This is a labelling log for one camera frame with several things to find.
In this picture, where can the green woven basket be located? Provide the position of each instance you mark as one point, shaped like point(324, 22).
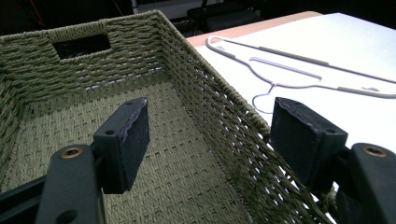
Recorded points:
point(186, 140)

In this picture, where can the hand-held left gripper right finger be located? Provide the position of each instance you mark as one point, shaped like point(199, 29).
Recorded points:
point(305, 140)

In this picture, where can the black chair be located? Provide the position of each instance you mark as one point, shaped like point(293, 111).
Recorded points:
point(227, 18)

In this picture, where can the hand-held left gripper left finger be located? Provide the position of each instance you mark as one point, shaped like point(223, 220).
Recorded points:
point(121, 146)

